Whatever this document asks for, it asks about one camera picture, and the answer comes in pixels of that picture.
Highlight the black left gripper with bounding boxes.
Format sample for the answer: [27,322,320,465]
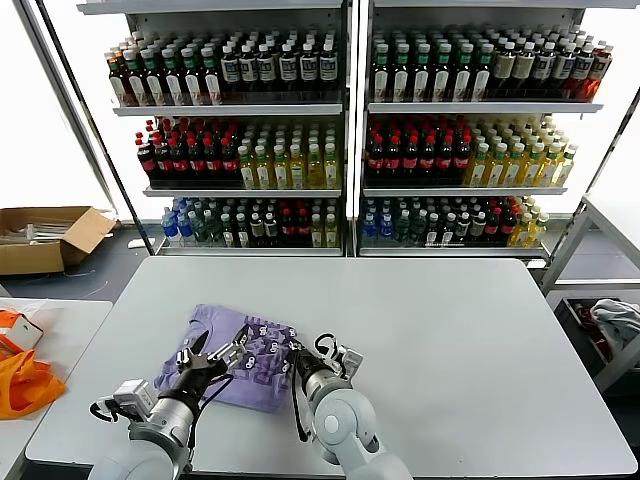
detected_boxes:
[172,324,250,404]

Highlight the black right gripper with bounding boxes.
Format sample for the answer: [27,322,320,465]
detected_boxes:
[282,340,327,380]

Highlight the purple printed t-shirt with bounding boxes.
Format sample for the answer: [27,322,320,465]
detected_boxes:
[153,303,304,415]

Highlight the white orange carton box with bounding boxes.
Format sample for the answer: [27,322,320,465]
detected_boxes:
[0,315,45,357]

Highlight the orange plastic bag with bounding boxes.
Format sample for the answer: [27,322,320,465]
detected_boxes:
[0,349,68,420]

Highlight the open brown cardboard box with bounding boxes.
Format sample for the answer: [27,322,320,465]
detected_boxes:
[0,206,119,277]

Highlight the clear plastic packed items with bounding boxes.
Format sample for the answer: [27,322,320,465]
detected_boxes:
[0,222,67,248]

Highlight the grey metal drinks shelf unit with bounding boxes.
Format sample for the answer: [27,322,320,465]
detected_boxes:
[76,0,354,258]
[355,0,605,259]

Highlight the black laundry bin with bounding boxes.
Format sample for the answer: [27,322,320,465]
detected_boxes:
[552,297,640,384]

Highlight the dark drink bottle blue label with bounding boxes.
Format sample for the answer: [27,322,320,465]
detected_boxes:
[277,43,299,96]
[298,42,319,95]
[571,44,596,99]
[255,43,277,96]
[238,44,259,96]
[552,42,577,98]
[532,41,557,97]
[219,44,241,96]
[317,41,340,95]

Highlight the red crumpled garment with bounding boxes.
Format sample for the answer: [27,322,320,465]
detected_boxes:
[573,302,614,362]

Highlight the grey white crumpled garment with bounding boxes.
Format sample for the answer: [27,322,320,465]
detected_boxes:
[589,298,640,352]

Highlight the dark drink bottle beige label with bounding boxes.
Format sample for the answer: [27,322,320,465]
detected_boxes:
[513,40,537,97]
[492,40,517,97]

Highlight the red drink bottle white cap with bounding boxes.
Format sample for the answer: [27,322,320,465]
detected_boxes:
[585,43,614,100]

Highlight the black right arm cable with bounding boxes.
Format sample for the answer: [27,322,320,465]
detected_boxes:
[288,333,341,444]

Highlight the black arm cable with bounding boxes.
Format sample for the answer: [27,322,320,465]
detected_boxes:
[288,333,341,444]
[89,398,121,425]

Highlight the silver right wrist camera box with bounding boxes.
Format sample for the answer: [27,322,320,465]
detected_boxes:
[331,344,365,382]

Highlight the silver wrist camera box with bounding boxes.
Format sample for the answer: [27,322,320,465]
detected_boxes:
[113,379,155,419]
[331,344,365,382]

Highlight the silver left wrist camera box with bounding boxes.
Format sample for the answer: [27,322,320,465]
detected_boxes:
[113,379,155,419]

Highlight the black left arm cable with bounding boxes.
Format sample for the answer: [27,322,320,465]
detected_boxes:
[89,398,121,425]

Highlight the black slanted frame pole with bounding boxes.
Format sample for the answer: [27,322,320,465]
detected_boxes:
[581,83,640,206]
[33,0,156,256]

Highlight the grey metal frame rack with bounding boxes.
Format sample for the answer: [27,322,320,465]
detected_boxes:
[539,192,640,396]

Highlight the grey slanted frame beam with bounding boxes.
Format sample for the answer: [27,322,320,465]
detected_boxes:
[12,0,120,214]

